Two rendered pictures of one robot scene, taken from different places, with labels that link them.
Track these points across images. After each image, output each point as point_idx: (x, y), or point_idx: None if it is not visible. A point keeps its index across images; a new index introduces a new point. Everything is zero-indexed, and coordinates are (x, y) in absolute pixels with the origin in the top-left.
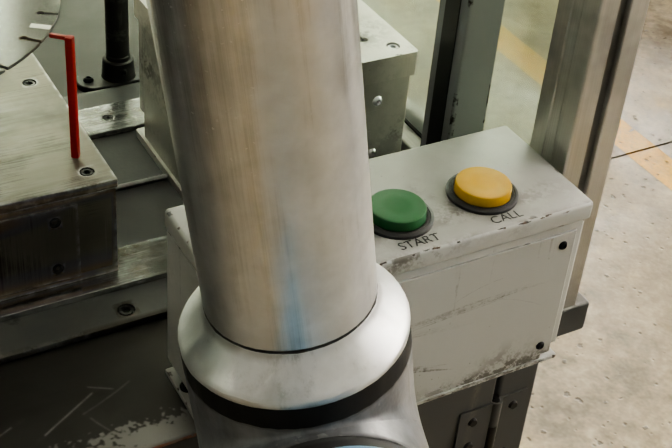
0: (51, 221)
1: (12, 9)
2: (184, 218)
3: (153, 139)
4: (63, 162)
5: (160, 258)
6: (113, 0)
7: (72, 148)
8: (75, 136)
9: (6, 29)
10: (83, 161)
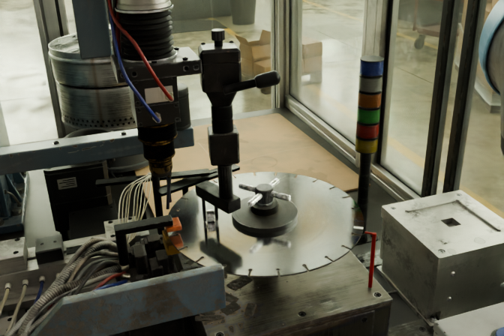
0: (362, 319)
1: (343, 219)
2: (445, 327)
3: (388, 272)
4: (365, 289)
5: (406, 335)
6: (361, 206)
7: (369, 283)
8: (371, 277)
9: (343, 229)
10: (374, 289)
